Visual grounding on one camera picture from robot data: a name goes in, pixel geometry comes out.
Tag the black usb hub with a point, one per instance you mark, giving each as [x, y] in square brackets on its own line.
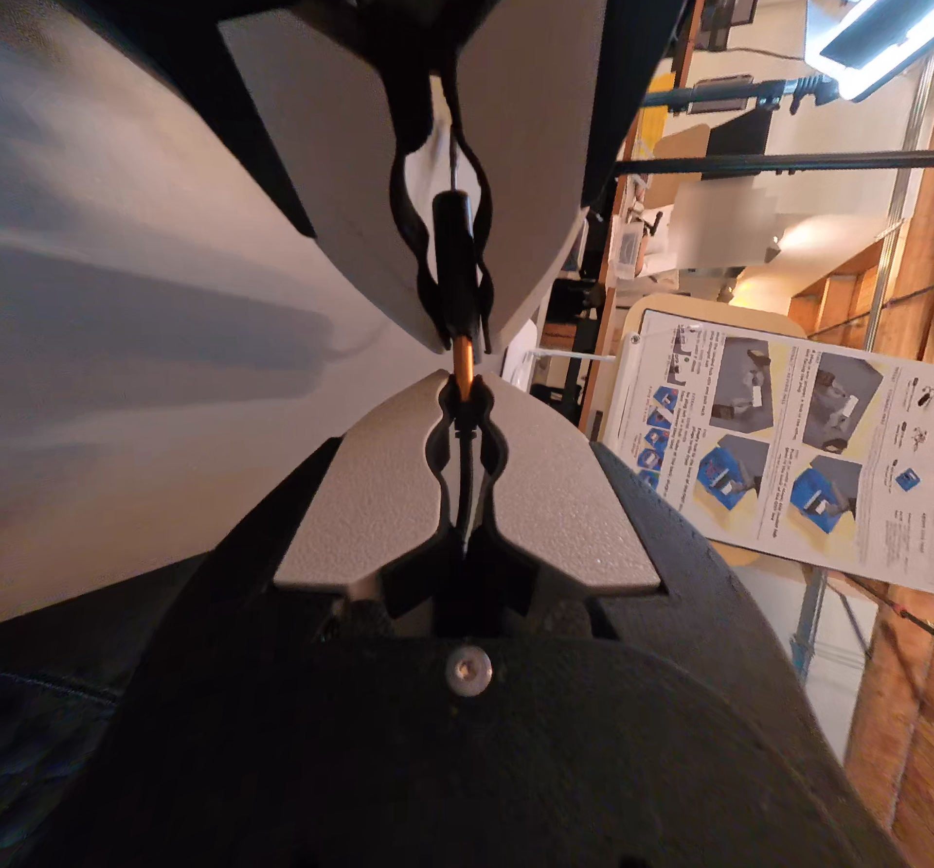
[456, 262]

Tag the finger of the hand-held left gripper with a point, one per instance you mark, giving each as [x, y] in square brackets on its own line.
[540, 117]
[321, 124]

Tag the black light stand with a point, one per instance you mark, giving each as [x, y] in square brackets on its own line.
[730, 91]

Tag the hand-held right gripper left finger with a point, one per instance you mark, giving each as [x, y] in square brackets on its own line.
[365, 510]

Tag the led light panel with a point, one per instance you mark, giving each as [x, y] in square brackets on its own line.
[875, 22]

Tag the black round-top stand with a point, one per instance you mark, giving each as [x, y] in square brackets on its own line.
[766, 162]

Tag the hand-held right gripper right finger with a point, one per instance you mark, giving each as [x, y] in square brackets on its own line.
[569, 518]

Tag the instruction sheet board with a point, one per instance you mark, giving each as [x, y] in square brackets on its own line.
[766, 445]

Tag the person's jeans leg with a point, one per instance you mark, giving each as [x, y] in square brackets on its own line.
[44, 737]

